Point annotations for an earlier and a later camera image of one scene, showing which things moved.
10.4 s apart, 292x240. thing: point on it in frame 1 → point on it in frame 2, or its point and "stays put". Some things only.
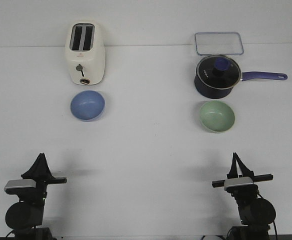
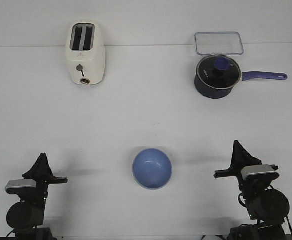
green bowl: [217, 116] → [152, 189]
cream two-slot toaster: [85, 52] stays put
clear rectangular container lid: [219, 43] stays put
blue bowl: [87, 106] → [152, 168]
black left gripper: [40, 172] stays put
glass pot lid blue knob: [219, 71] stays put
